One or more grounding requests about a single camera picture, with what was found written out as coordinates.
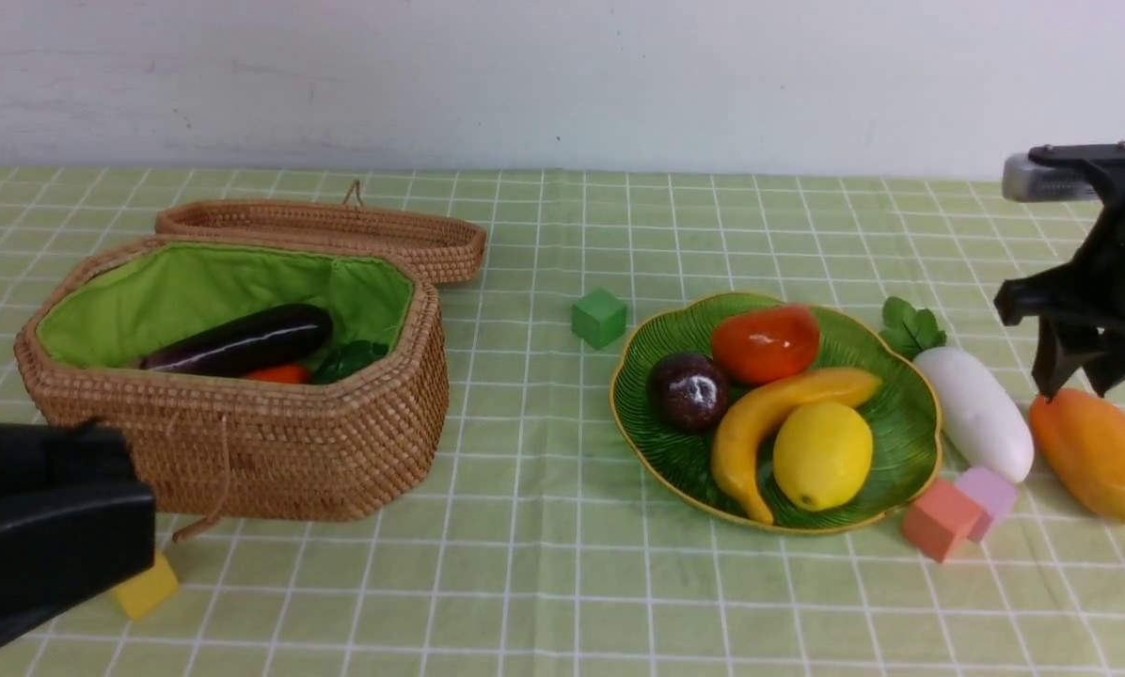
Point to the red chili pepper green stem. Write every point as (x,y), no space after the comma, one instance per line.
(348,359)

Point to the red-orange foam cube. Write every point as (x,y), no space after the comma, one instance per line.
(940,519)

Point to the green fabric basket liner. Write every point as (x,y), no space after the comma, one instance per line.
(179,290)

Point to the white radish with leaves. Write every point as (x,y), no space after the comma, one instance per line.
(980,418)

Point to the green leaf-shaped glass plate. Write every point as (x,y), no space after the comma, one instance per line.
(905,418)

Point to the woven rattan basket lid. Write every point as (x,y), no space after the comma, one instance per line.
(438,249)

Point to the yellow banana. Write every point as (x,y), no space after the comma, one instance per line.
(734,457)

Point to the green foam cube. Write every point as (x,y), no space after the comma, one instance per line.
(599,318)

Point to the pink foam cube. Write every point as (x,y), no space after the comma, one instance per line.
(995,495)

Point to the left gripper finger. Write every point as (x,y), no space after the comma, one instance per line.
(44,457)
(62,546)

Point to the yellow foam block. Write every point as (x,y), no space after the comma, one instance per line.
(141,594)

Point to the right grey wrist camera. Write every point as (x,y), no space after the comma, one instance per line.
(1028,182)

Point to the orange persimmon with green calyx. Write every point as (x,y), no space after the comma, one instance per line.
(766,345)

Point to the dark purple mangosteen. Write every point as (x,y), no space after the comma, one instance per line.
(688,391)

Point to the green checkered tablecloth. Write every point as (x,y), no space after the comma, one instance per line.
(538,545)

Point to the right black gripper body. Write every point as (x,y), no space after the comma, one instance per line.
(1089,288)

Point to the woven rattan basket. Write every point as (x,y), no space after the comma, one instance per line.
(241,448)

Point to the purple eggplant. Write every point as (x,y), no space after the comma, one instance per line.
(275,337)

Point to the yellow lemon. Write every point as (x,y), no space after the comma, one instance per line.
(822,455)

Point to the orange yellow mango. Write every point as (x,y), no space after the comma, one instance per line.
(1082,437)

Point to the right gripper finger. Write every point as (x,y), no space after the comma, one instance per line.
(1063,349)
(1106,370)

